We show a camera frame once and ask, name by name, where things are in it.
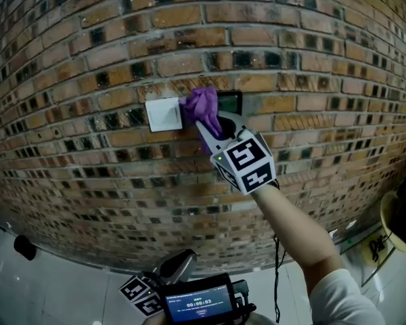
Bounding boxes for coiled black cord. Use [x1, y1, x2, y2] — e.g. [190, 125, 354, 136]
[368, 234, 389, 262]

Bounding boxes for person's left forearm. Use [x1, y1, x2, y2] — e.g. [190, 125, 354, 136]
[140, 309, 170, 325]

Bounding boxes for purple cleaning cloth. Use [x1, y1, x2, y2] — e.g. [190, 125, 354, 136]
[179, 87, 224, 155]

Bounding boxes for yellow round disc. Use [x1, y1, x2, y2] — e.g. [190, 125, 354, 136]
[361, 230, 390, 267]

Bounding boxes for black wall display panel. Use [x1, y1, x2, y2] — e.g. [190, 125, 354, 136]
[216, 89, 244, 116]

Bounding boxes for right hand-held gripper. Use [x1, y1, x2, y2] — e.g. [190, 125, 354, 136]
[194, 110, 280, 196]

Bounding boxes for person's right forearm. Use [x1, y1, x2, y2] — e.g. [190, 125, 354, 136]
[251, 180, 340, 288]

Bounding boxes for round yellow stool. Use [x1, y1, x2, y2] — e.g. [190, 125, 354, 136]
[379, 191, 406, 254]

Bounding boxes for thin black cable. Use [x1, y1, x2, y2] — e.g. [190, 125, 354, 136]
[272, 234, 288, 325]

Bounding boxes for black round object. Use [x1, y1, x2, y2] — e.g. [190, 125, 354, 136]
[13, 234, 38, 262]

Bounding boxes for white shirt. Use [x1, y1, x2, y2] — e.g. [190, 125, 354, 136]
[252, 267, 387, 325]

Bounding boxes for white wall switch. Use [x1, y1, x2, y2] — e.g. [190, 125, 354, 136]
[144, 96, 185, 133]

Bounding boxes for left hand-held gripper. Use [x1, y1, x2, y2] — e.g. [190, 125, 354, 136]
[118, 248, 198, 318]

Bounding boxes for black monitor mount bracket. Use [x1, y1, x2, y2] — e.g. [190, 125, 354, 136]
[231, 278, 258, 320]

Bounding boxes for chest-mounted timer screen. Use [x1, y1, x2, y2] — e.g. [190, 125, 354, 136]
[158, 272, 240, 324]

